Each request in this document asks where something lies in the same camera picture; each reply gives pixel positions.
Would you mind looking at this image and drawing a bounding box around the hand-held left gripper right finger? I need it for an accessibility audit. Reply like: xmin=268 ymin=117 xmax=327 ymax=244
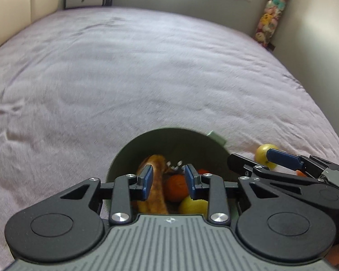
xmin=184 ymin=163 xmax=274 ymax=227

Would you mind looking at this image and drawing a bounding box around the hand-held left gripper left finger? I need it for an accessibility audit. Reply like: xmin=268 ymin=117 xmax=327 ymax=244
xmin=59 ymin=165 xmax=154 ymax=226

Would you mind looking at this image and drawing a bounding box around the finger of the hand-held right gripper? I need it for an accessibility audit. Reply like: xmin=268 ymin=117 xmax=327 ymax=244
xmin=227 ymin=153 xmax=325 ymax=188
xmin=266 ymin=148 xmax=333 ymax=177

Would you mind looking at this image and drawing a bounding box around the brown spotted banana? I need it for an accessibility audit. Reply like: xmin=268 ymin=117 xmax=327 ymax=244
xmin=131 ymin=155 xmax=170 ymax=215

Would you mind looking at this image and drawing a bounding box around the green apple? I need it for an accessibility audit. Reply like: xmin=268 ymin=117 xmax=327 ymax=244
xmin=255 ymin=144 xmax=280 ymax=170
xmin=178 ymin=195 xmax=210 ymax=217

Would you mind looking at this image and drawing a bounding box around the green plastic colander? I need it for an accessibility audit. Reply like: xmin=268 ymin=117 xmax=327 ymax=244
xmin=106 ymin=127 xmax=239 ymax=221

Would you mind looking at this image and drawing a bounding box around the pale pink blanket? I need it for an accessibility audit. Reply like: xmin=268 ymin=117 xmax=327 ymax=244
xmin=0 ymin=6 xmax=339 ymax=266

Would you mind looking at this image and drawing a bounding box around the hanging plush toy stack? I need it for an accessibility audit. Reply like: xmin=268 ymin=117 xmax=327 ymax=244
xmin=256 ymin=0 xmax=293 ymax=47

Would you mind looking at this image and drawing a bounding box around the white box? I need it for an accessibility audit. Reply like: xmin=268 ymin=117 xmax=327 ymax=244
xmin=65 ymin=0 xmax=105 ymax=9

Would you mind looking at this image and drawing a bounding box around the cream padded headboard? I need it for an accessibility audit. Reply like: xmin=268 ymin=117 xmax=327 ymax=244
xmin=0 ymin=0 xmax=60 ymax=55

